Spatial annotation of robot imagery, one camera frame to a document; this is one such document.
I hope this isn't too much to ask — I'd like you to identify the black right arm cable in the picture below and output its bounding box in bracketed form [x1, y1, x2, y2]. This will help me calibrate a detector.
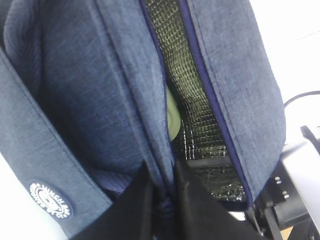
[283, 90, 320, 108]

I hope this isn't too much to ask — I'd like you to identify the glass container with green lid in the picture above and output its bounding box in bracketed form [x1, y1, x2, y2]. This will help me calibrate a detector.
[166, 87, 181, 141]

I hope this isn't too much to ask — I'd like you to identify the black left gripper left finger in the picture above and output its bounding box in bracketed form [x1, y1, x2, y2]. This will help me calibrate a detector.
[72, 163, 154, 240]

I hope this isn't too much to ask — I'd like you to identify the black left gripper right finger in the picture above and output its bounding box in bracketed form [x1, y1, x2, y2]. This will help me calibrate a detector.
[174, 160, 264, 240]

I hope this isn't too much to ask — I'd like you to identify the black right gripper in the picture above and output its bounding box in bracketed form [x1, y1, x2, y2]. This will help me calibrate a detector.
[252, 126, 320, 240]

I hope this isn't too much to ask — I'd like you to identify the dark blue lunch bag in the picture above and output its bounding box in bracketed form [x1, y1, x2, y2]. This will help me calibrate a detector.
[0, 0, 286, 240]

